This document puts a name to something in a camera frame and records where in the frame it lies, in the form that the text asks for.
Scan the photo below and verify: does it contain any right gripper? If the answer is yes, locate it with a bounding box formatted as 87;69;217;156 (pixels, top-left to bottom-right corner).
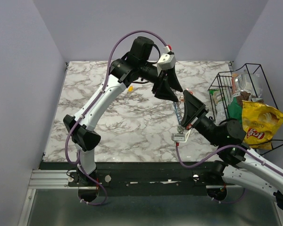
180;89;222;146

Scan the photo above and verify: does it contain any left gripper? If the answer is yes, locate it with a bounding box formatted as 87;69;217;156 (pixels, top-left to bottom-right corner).
139;61;183;103

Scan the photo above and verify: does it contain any grey curved keyring holder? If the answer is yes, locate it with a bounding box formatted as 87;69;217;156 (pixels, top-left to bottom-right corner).
173;95;185;134

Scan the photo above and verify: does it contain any blue key tag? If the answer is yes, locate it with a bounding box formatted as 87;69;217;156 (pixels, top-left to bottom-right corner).
173;102;181;123

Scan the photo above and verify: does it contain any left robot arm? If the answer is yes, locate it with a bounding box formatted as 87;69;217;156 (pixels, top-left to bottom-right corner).
63;36;183;186

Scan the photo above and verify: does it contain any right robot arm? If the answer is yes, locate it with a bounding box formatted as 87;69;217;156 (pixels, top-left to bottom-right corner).
181;90;283;210

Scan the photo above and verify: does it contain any green snack packet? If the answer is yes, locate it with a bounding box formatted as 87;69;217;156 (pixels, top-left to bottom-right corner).
209;89;228;124

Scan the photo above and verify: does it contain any dark green snack bag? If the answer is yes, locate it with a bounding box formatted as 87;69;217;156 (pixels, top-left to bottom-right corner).
227;92;242;124

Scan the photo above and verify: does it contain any clear snack packet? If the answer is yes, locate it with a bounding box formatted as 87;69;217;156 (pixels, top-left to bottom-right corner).
232;70;262;97

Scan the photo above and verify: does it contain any yellow chips bag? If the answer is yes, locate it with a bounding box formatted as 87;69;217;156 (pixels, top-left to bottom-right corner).
241;101;283;150

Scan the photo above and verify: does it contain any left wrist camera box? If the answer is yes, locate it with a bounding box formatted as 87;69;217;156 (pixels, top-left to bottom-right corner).
157;52;176;72

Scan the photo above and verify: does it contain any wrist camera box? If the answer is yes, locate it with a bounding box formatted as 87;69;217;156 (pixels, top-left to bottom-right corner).
171;130;191;143
157;52;176;72

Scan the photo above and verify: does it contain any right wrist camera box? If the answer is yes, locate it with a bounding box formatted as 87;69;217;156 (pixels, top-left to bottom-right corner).
171;130;191;143

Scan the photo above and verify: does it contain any black wire basket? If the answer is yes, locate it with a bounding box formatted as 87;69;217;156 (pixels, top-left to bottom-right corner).
208;63;283;154

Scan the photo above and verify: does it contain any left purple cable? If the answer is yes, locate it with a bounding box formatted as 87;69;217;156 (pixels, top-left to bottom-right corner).
65;30;173;206

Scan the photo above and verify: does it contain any purple cable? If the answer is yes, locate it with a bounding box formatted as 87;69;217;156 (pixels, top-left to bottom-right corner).
175;142;283;204
65;30;173;206

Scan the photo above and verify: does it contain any black mounting rail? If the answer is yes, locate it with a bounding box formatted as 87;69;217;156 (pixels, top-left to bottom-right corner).
39;160;248;196

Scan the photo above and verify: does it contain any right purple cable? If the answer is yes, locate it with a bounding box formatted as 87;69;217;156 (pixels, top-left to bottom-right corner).
175;142;283;204

